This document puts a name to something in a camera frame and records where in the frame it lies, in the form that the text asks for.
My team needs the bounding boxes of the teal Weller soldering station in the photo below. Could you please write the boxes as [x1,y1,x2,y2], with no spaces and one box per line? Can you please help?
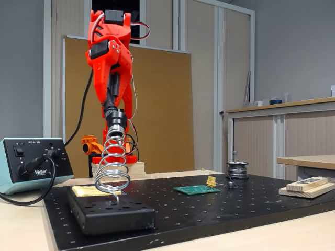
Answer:
[0,138,74,196]

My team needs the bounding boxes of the red black servo wire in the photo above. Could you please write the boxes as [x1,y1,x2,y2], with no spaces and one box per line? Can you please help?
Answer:
[129,22,151,40]

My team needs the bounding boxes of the wooden plank stack under arm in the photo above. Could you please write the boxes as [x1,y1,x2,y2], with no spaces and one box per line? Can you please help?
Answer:
[91,161,146,181]

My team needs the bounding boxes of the black perforated breadboard plate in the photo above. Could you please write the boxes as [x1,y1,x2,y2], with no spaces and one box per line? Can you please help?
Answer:
[43,173,335,251]

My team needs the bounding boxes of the black soldering stand base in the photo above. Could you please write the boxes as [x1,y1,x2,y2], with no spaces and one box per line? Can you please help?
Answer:
[66,186,157,236]

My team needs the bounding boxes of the solder wire spool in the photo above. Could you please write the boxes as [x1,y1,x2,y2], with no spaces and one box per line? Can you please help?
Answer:
[226,161,250,180]

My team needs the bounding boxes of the light wood desk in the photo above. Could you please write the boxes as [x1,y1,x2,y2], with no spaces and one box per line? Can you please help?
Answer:
[277,154,335,182]

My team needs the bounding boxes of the orange plastic clamp part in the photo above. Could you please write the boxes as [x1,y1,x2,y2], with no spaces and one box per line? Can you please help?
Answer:
[81,135,105,155]

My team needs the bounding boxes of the black soldering iron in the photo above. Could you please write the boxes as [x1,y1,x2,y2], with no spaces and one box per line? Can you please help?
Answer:
[102,73,124,147]

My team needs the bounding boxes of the wooden blocks stack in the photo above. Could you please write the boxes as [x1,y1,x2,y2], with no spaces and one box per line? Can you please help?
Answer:
[278,182,335,199]

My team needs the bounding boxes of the white sleeved servo cable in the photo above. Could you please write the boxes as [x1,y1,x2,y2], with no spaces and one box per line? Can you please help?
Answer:
[90,13,105,37]

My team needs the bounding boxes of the metal spiral iron holder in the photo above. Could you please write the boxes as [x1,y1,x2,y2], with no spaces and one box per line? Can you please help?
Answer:
[94,109,131,207]

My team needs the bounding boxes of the loose solder wire strand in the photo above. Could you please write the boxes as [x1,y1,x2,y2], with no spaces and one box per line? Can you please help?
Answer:
[216,177,238,189]

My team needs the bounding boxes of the low beige sideboard cabinet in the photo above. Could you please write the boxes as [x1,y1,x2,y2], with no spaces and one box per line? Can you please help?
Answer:
[226,97,335,181]

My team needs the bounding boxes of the wooden plank with Kapla print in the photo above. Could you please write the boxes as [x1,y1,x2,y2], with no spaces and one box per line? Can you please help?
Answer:
[286,176,329,191]

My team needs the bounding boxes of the yellow cleaning sponge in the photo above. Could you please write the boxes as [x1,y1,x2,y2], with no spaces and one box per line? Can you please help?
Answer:
[71,185,122,197]

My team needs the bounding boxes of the tall beige roller cabinet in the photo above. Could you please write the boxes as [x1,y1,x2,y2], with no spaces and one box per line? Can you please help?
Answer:
[43,0,256,173]

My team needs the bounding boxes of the green circuit board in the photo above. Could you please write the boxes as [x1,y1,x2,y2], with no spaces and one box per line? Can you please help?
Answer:
[173,185,221,196]

